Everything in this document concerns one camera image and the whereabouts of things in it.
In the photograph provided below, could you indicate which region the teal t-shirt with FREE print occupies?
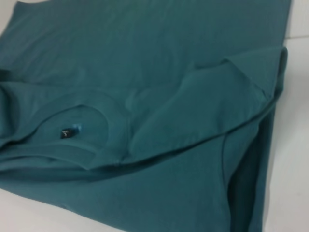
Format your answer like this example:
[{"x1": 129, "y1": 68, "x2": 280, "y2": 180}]
[{"x1": 0, "y1": 0, "x2": 290, "y2": 232}]

